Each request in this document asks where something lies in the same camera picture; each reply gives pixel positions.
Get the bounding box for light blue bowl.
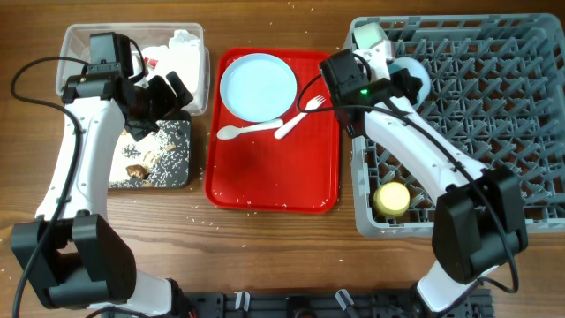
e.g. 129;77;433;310
388;57;432;109

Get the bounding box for red snack wrapper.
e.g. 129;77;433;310
144;57;158;70

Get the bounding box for white napkin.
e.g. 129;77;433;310
142;29;202;96

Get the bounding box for cream plastic spoon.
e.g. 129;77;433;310
216;118;283;140

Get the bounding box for mint green bowl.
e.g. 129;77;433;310
353;22;388;49

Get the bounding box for rice and food scraps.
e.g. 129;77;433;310
109;120;192;189

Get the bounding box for light blue plate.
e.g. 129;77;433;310
220;53;298;123

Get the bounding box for pink plastic fork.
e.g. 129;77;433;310
274;95;326;140

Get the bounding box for yellow plastic cup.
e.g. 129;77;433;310
373;182;411;217

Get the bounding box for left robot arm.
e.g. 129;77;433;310
10;32;198;317

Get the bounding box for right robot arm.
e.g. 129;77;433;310
319;49;528;316

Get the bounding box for black food waste tray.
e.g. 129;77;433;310
72;108;191;194

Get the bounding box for grey dishwasher rack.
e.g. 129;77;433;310
344;14;564;239

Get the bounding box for clear plastic waste bin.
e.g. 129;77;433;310
60;22;210;116

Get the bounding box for red serving tray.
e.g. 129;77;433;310
204;47;341;215

